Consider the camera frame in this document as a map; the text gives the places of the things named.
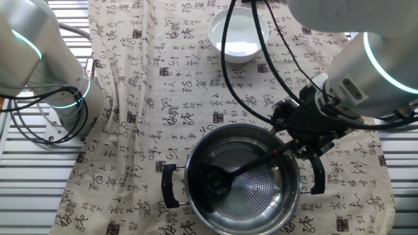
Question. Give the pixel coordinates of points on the calligraphy print tablecloth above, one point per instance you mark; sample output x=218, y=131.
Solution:
x=163, y=104

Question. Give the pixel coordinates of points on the black ladle with red trim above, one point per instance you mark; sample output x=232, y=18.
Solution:
x=215, y=181

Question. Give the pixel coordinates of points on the white bowl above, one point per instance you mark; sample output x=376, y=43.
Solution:
x=241, y=36

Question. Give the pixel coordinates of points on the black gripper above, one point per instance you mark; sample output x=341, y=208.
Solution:
x=310, y=120

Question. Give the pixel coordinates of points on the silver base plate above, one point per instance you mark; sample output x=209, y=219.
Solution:
x=55, y=135

